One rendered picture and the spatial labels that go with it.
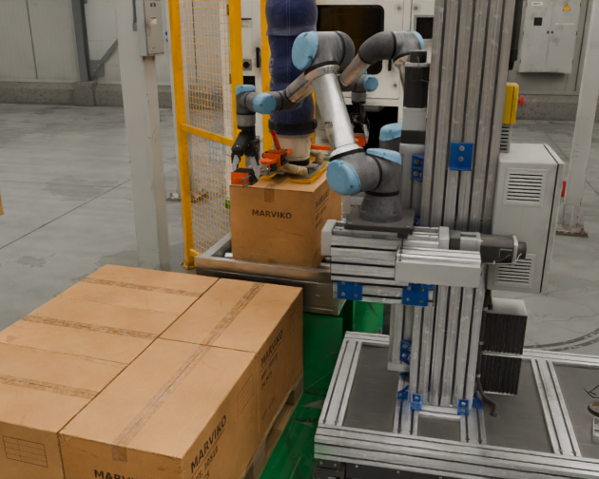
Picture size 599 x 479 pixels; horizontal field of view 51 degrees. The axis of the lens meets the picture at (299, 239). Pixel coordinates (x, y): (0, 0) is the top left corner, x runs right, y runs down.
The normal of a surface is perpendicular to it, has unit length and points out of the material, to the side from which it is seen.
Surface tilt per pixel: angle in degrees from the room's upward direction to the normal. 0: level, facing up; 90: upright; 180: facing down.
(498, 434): 0
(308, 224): 90
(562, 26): 90
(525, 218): 90
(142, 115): 90
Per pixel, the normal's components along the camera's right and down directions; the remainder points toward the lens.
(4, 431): -0.29, 0.32
